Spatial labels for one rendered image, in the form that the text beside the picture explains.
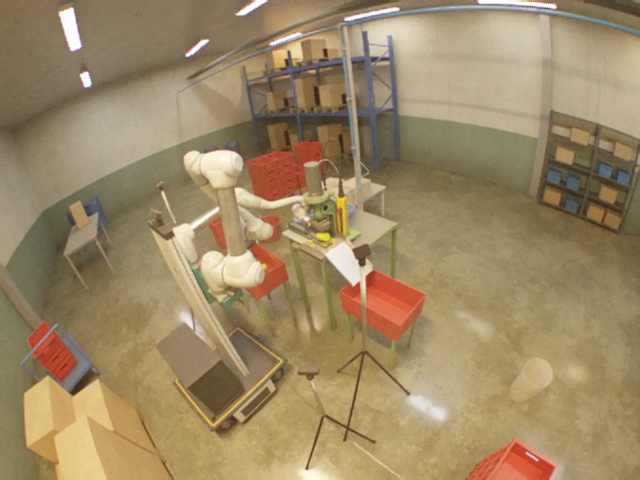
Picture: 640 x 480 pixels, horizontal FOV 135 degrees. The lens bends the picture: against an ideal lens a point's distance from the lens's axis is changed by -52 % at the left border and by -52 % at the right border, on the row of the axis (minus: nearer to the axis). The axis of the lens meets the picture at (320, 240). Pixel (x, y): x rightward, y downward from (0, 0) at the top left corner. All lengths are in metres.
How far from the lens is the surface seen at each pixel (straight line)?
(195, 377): 1.99
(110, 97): 9.85
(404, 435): 2.45
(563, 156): 6.21
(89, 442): 2.04
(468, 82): 6.77
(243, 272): 1.46
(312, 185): 2.10
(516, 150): 6.67
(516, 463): 2.09
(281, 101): 9.74
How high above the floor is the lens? 2.35
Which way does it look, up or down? 33 degrees down
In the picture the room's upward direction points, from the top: 9 degrees counter-clockwise
